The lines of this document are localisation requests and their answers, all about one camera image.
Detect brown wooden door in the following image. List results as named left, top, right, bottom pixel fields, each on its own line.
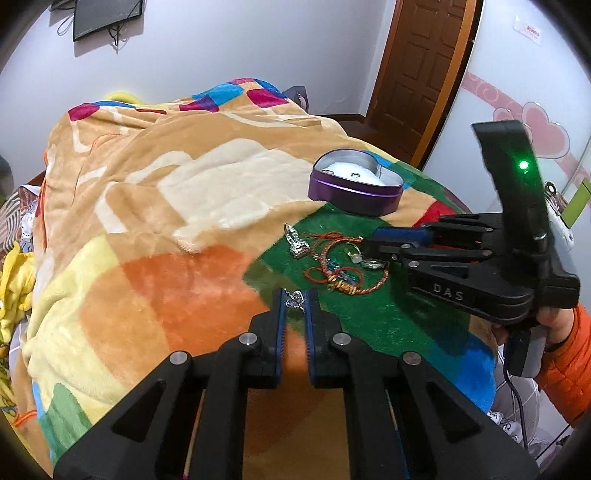
left=364, top=0, right=484, bottom=168

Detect thin red string bracelet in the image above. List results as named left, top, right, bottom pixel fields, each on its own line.
left=308, top=232, right=366, bottom=247

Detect purple heart-shaped tin box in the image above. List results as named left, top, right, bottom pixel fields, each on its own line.
left=308, top=149, right=404, bottom=217

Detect orange braided bracelet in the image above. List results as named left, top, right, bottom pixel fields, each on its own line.
left=318, top=241, right=390, bottom=297

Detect black wall television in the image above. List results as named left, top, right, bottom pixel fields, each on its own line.
left=49, top=0, right=143, bottom=42

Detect person's right forearm orange sleeve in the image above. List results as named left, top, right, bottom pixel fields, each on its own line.
left=534, top=305, right=591, bottom=428

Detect person's right hand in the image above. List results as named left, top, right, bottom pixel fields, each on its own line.
left=537, top=305, right=576, bottom=345

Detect yellow cloth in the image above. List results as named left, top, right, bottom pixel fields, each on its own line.
left=0, top=239, right=37, bottom=418

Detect white wardrobe with pink hearts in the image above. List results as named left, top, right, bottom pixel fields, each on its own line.
left=416, top=0, right=591, bottom=232

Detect black television cables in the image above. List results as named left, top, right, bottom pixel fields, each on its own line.
left=56, top=8, right=127, bottom=49

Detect white patterned object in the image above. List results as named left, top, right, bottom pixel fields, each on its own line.
left=487, top=383, right=571, bottom=459

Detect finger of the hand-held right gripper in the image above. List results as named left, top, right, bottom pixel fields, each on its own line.
left=370, top=213, right=505, bottom=248
left=361, top=241, right=496, bottom=274

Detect colourful fleece blanket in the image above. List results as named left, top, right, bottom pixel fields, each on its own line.
left=21, top=77, right=500, bottom=480

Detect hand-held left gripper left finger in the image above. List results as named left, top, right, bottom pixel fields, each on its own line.
left=53, top=289, right=286, bottom=480

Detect silver chain pendant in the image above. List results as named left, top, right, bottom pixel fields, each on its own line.
left=283, top=223, right=311, bottom=260

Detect dark pillow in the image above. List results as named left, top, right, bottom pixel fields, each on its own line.
left=283, top=85, right=311, bottom=110

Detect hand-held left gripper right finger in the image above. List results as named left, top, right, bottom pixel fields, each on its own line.
left=305, top=289, right=542, bottom=480

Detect black cable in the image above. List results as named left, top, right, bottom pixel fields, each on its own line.
left=502, top=332, right=533, bottom=451

